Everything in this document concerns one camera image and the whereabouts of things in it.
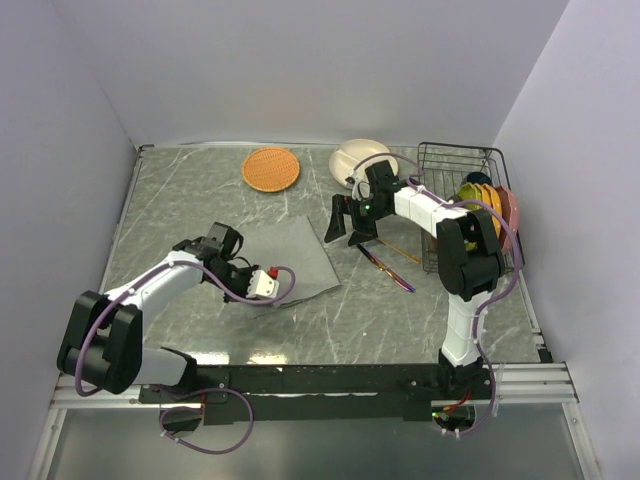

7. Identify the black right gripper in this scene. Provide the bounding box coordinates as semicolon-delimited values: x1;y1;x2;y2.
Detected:
324;194;390;247

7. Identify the grey cloth napkin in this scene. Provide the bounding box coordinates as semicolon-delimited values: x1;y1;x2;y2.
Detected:
224;216;340;318

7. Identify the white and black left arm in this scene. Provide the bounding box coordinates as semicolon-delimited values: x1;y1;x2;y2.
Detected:
57;223;278;402

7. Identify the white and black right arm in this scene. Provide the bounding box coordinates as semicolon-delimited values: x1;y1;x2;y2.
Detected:
324;161;505;399

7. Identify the cream divided plate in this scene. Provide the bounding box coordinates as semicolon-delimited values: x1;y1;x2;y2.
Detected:
329;139;390;189

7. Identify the gold spoon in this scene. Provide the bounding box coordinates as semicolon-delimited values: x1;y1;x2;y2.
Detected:
378;239;422;264

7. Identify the iridescent purple knife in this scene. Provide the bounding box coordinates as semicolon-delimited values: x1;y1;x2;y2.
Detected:
356;244;416;293

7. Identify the orange woven round coaster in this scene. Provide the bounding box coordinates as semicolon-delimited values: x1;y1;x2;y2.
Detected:
241;147;301;193

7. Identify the green scalloped plate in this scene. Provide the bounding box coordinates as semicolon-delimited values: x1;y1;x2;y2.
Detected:
458;183;483;210

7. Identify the dark blue bowl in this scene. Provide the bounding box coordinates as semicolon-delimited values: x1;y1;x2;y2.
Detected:
464;171;493;186

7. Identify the yellow scalloped plate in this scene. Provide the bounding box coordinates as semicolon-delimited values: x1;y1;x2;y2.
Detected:
475;184;493;209

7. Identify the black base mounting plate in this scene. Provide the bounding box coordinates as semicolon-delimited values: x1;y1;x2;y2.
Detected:
139;364;492;425

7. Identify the orange scalloped plate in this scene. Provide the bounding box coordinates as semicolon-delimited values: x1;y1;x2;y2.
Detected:
486;185;502;236

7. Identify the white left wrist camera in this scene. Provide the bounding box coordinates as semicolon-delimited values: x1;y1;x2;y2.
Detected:
246;269;279;300

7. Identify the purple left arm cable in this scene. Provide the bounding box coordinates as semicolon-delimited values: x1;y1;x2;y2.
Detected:
73;259;297;455

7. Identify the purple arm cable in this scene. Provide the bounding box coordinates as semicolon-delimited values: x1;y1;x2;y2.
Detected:
73;259;297;455
349;152;525;439

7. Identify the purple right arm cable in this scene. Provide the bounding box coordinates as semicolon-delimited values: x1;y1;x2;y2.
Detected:
349;152;525;439

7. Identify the black wire dish rack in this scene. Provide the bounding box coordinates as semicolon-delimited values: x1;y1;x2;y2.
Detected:
417;141;527;278

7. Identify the aluminium frame rail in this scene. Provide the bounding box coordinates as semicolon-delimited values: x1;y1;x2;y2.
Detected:
49;363;580;409

